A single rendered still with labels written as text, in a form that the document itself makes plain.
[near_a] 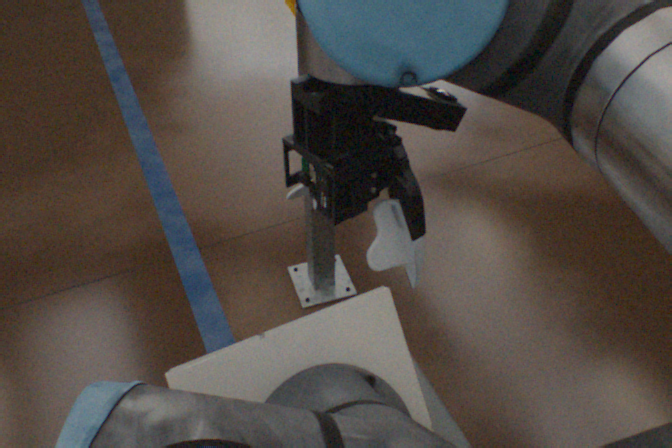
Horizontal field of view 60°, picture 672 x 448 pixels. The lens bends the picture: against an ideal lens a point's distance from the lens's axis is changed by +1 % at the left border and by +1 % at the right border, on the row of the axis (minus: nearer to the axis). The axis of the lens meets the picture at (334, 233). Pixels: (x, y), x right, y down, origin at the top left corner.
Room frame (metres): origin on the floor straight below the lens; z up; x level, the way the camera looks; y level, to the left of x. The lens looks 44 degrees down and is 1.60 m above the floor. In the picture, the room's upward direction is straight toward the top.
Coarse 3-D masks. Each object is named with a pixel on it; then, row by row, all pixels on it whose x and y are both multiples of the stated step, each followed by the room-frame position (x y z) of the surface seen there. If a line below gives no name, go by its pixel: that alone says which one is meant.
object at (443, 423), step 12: (420, 372) 0.47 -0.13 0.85; (420, 384) 0.45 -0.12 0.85; (432, 396) 0.43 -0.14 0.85; (432, 408) 0.41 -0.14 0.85; (444, 408) 0.41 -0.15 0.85; (432, 420) 0.39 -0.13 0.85; (444, 420) 0.39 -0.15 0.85; (444, 432) 0.37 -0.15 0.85; (456, 432) 0.38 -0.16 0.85; (456, 444) 0.36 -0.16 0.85; (468, 444) 0.36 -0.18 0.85
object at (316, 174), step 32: (320, 96) 0.37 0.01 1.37; (352, 96) 0.38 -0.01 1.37; (384, 96) 0.38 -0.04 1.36; (320, 128) 0.39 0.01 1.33; (352, 128) 0.39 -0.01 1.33; (384, 128) 0.41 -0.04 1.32; (288, 160) 0.40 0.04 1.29; (320, 160) 0.37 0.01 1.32; (352, 160) 0.37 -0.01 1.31; (384, 160) 0.38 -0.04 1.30; (320, 192) 0.37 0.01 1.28; (352, 192) 0.36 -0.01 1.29
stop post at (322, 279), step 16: (288, 0) 1.37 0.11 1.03; (320, 224) 1.33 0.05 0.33; (320, 240) 1.33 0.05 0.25; (320, 256) 1.33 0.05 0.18; (336, 256) 1.49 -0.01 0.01; (304, 272) 1.41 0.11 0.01; (320, 272) 1.33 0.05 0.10; (336, 272) 1.41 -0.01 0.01; (304, 288) 1.34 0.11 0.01; (320, 288) 1.33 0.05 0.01; (336, 288) 1.34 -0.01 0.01; (352, 288) 1.34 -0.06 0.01; (304, 304) 1.26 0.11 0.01; (320, 304) 1.27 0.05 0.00
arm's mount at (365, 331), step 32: (384, 288) 0.44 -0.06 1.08; (320, 320) 0.39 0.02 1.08; (352, 320) 0.40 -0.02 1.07; (384, 320) 0.41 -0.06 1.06; (224, 352) 0.35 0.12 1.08; (256, 352) 0.35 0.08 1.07; (288, 352) 0.36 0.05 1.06; (320, 352) 0.37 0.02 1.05; (352, 352) 0.37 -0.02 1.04; (384, 352) 0.38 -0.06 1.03; (192, 384) 0.32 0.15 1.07; (224, 384) 0.32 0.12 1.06; (256, 384) 0.33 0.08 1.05; (416, 384) 0.36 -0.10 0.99; (416, 416) 0.34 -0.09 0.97
